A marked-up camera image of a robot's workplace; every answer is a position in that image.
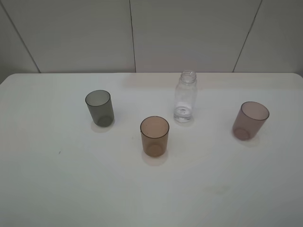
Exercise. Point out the clear plastic water bottle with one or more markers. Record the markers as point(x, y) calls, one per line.
point(185, 96)

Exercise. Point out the brown translucent plastic cup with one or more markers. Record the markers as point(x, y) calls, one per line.
point(154, 134)

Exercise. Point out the grey translucent plastic cup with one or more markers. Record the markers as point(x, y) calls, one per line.
point(100, 107)

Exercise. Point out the pink translucent plastic cup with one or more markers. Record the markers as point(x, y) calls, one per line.
point(250, 118)

